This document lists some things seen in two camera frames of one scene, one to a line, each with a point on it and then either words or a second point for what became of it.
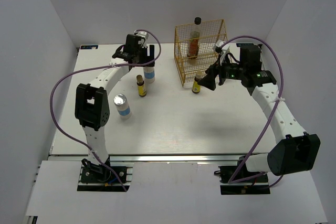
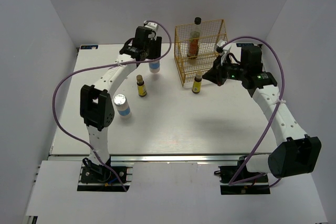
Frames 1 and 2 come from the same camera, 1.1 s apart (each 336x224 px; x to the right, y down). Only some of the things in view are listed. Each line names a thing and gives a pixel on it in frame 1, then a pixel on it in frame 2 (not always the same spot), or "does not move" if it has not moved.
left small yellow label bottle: x=142 y=89 does not move
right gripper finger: x=208 y=81 -> x=217 y=76
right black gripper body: x=230 y=71 does not move
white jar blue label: x=149 y=74 -> x=154 y=66
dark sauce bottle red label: x=192 y=51 does not move
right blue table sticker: x=244 y=44 does not move
